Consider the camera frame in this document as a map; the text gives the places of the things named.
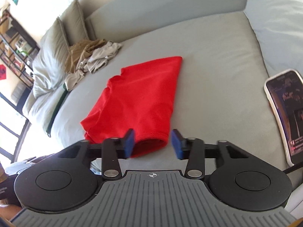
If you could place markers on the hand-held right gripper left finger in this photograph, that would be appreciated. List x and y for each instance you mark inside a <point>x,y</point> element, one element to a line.
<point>129,144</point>

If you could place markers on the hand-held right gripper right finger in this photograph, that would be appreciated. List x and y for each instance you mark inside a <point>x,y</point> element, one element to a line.
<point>177,144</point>

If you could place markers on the red shirt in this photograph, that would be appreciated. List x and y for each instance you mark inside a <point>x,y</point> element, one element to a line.
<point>137,94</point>

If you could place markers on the light grey crumpled garment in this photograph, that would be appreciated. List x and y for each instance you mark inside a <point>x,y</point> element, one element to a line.
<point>101,54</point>

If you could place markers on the tan crumpled garment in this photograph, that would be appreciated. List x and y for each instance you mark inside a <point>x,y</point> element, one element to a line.
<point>78,54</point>

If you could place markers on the red paper decoration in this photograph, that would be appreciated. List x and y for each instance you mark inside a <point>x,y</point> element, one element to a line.
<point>3,72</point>

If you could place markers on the large grey-green pillow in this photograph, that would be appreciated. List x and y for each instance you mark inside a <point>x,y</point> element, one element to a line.
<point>47,59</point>

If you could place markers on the smartphone in white case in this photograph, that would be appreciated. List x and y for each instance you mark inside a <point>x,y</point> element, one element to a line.
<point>288,104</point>

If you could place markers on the grey-green pillow with piped edge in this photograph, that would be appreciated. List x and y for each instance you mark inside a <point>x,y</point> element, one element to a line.
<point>75,21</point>

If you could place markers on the black metal shelf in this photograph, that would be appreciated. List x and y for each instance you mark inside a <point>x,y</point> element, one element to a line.
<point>14,45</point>

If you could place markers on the pale blue bolster cushion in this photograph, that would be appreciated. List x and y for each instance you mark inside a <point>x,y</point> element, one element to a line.
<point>277,16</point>

